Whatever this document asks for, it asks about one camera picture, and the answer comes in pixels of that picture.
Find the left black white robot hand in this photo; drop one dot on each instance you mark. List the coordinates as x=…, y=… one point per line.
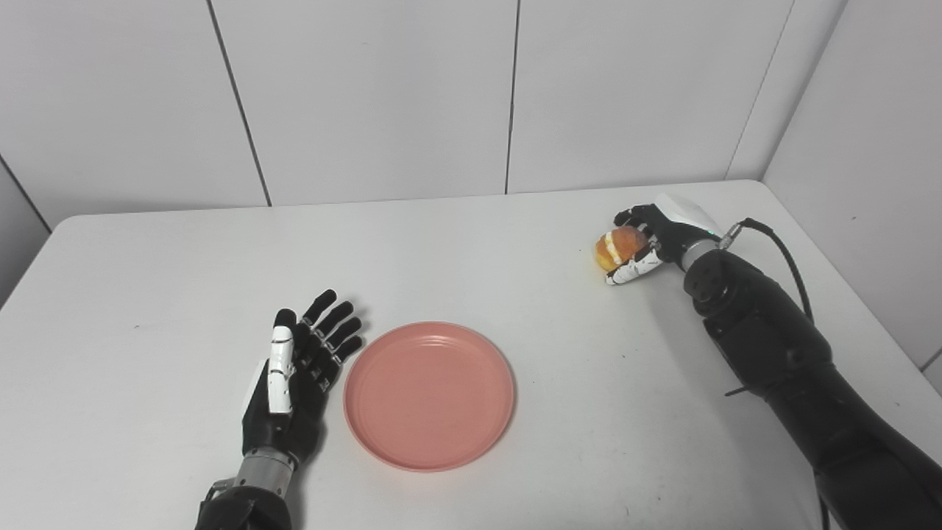
x=287, y=412

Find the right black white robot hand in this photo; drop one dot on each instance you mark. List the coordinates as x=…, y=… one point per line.
x=677, y=224

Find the cream puff pastry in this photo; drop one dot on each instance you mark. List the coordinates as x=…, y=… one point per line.
x=622, y=246

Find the pink round plate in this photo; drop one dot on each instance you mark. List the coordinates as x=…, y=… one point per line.
x=430, y=397

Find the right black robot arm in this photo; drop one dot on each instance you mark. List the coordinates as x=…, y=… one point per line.
x=780, y=346

